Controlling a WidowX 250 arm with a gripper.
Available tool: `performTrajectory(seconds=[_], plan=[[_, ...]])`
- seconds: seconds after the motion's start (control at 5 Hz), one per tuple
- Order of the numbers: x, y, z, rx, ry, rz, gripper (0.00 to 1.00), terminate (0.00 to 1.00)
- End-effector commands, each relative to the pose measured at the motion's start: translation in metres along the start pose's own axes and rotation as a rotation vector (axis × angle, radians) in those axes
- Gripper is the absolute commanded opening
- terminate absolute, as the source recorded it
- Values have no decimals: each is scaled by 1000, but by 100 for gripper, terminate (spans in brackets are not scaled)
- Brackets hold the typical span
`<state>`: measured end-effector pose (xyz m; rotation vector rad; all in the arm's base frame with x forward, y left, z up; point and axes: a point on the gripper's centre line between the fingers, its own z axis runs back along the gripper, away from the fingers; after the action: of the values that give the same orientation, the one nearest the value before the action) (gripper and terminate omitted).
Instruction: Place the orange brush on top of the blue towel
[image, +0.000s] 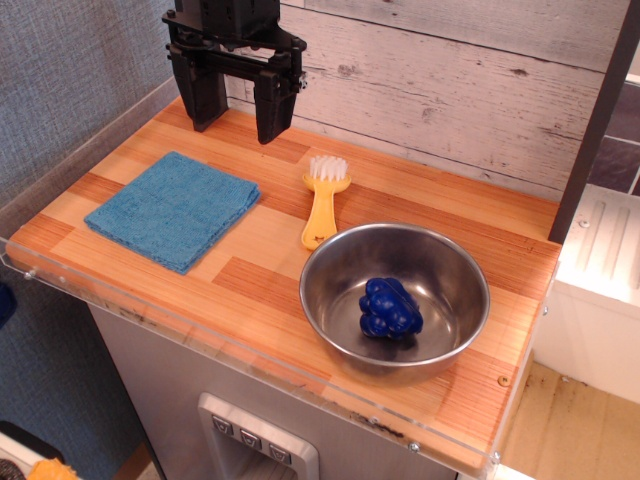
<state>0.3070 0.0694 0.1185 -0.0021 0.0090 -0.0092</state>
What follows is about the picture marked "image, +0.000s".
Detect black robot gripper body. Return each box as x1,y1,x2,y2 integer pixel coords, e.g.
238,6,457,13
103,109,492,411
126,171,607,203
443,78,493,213
162,1,307,93

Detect orange object bottom left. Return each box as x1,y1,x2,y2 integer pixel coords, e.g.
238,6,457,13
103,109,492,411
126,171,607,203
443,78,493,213
26,459,78,480

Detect grey toy fridge cabinet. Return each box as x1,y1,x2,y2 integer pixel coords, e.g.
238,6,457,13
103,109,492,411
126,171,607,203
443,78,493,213
90,307,457,479

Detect yellow brush with white bristles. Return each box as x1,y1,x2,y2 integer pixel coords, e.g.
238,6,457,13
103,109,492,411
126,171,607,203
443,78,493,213
301,155,351,250

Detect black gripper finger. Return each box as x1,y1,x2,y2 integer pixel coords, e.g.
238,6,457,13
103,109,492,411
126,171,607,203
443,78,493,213
254,71,296,145
170,47,228,132

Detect white toy sink unit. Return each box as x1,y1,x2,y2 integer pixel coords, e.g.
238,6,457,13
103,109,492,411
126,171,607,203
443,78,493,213
533,185,639,402

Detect silver dispenser button panel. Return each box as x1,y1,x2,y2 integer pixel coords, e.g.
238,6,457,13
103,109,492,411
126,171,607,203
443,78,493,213
198,392,320,479

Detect blue plastic toy grapes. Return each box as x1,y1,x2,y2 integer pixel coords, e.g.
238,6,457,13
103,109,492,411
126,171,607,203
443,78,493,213
359,277,424,340

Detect stainless steel bowl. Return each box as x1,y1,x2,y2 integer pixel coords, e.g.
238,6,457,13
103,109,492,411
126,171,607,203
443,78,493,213
299,223,490,386

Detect dark vertical post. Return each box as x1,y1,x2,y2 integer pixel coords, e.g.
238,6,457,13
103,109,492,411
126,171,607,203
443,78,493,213
548,0,639,244

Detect clear acrylic edge guard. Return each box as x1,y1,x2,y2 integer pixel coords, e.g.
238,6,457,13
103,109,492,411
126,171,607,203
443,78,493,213
4,232,504,479

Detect folded blue towel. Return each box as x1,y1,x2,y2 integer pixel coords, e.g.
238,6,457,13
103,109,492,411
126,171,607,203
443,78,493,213
85,152,261,274

